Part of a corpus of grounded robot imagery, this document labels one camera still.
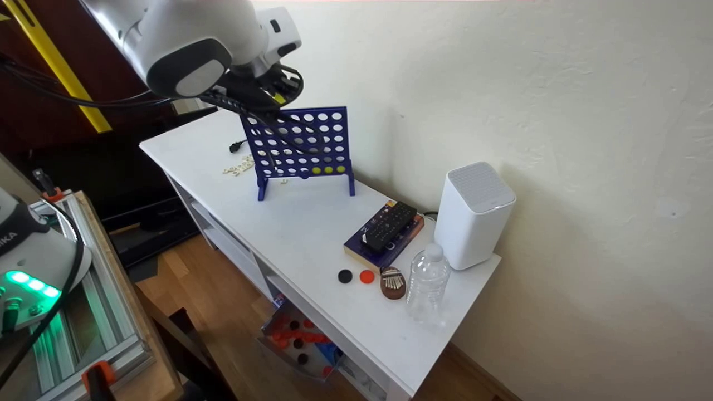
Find wooden letter tiles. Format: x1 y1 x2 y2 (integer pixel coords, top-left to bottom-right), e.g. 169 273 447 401
222 155 255 178

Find game box on shelf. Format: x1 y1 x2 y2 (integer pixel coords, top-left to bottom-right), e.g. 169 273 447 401
261 301 344 379

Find aluminium frame stand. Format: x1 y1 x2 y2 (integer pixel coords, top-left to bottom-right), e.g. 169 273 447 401
0 193 183 401

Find black game chip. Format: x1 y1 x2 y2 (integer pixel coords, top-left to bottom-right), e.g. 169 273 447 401
337 269 355 284

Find red game chip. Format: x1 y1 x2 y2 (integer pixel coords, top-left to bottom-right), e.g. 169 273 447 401
358 269 377 284

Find round brown tin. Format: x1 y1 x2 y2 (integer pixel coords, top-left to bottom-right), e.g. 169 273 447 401
381 267 405 301

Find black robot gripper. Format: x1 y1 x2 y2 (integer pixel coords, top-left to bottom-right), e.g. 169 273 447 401
225 62 306 110

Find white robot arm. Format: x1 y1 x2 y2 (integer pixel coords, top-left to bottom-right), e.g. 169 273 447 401
78 0 306 114

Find black remote control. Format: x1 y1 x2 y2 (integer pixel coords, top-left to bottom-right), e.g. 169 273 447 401
361 202 416 252

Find yellow spirit level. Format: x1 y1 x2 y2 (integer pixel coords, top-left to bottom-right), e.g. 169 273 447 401
3 0 111 133

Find blue connect four frame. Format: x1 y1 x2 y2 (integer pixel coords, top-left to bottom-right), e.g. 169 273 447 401
240 107 356 201

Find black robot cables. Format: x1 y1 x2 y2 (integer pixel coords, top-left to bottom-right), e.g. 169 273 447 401
0 52 163 108

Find clear plastic bottle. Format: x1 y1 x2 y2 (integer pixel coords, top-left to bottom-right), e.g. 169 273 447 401
407 242 451 314

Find white speaker box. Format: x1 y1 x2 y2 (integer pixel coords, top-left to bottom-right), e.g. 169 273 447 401
434 162 518 271

